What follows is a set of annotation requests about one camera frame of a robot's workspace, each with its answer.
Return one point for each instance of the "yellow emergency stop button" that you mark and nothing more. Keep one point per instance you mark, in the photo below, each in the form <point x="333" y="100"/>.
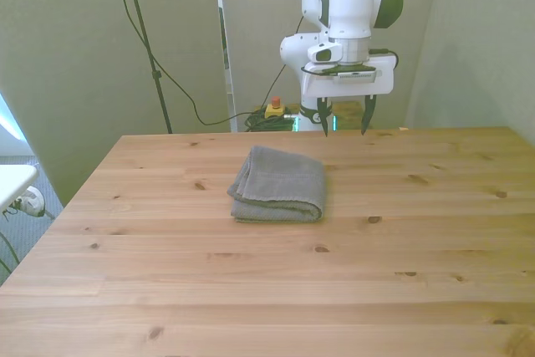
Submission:
<point x="273" y="111"/>

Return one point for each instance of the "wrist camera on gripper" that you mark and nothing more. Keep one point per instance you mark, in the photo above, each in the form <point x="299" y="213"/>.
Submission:
<point x="356" y="77"/>

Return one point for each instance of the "white vertical frame strip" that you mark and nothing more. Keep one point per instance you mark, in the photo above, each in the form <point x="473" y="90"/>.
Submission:
<point x="230" y="93"/>

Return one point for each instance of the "grey towel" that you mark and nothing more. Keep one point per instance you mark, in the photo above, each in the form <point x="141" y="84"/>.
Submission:
<point x="280" y="181"/>

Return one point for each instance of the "black tripod stand pole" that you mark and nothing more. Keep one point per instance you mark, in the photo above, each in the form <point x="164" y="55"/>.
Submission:
<point x="157" y="76"/>

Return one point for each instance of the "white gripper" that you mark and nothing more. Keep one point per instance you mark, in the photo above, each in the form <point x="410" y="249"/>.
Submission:
<point x="380" y="81"/>

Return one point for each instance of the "white side table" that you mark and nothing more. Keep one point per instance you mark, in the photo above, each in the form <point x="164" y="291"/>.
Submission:
<point x="14" y="183"/>

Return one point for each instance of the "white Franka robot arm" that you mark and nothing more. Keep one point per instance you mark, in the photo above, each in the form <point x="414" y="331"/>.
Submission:
<point x="351" y="6"/>

